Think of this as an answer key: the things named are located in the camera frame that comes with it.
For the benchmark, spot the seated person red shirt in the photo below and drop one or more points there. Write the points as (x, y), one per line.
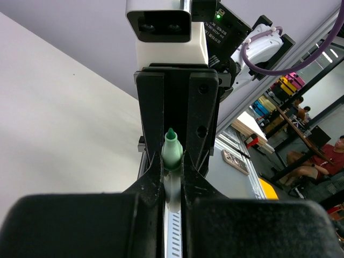
(316, 167)

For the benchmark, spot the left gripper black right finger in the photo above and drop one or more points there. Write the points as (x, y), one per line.
(214, 225)

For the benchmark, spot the translucent green highlighter pen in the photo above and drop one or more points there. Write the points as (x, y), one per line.
(172, 172)

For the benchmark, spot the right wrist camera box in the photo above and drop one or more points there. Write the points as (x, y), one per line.
(166, 33)

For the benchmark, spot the stacked coloured suitcases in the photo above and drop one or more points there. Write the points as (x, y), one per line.
(284, 88)

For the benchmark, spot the white slotted cable duct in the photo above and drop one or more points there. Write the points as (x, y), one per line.
(172, 234)

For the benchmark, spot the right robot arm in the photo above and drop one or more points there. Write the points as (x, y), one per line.
(246, 52)

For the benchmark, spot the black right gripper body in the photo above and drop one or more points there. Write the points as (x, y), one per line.
(183, 97)

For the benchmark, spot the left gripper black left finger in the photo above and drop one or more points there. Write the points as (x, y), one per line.
(127, 224)

